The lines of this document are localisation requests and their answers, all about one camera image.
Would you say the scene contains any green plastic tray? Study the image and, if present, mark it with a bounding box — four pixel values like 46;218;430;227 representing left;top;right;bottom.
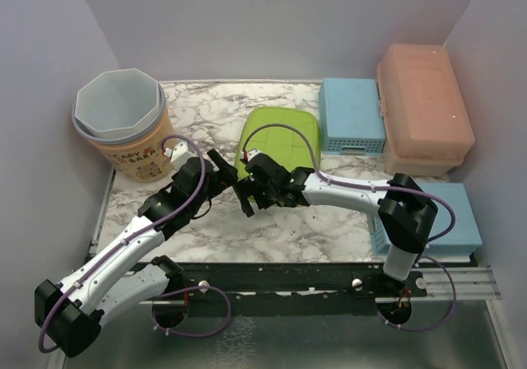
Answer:
235;106;321;180

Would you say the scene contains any small blue perforated basket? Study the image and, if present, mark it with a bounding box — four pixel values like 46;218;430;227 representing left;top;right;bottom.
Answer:
318;78;386;156

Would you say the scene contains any pink translucent lidded box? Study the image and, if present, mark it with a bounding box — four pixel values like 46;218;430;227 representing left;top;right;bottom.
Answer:
377;44;475;177

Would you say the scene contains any large blue perforated basket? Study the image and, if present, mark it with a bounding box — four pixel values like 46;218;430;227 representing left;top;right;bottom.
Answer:
367;181;483;257

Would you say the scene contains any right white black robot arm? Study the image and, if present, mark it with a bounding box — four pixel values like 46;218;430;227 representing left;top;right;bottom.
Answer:
237;150;438;296

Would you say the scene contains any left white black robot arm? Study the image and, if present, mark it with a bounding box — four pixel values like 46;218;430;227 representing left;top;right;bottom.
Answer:
35;149;238;357

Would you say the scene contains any orange capybara bucket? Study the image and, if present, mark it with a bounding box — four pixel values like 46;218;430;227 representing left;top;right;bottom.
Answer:
71;85;174;183

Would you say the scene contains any white octagonal inner bin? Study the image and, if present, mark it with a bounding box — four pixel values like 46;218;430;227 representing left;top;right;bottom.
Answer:
73;68;161;138

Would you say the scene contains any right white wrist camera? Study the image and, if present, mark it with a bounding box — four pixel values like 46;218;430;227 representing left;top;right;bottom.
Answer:
241;149;262;164

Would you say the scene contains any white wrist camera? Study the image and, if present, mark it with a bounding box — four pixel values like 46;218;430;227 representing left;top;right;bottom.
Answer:
241;149;262;164
163;142;194;170

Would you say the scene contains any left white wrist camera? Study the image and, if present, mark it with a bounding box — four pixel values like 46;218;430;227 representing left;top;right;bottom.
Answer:
163;142;194;170

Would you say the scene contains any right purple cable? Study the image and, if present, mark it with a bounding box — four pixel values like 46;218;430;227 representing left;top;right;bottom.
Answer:
240;123;458;333

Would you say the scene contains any purple cable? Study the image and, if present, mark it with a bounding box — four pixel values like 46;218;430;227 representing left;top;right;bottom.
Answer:
240;123;458;333
37;134;232;354

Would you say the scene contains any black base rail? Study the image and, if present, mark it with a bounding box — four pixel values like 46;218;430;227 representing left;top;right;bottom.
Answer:
151;256;427;317

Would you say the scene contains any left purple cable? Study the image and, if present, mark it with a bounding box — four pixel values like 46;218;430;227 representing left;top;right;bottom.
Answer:
37;134;232;354

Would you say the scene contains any aluminium extrusion rail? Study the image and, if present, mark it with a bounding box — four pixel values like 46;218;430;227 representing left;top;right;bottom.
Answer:
412;267;501;301

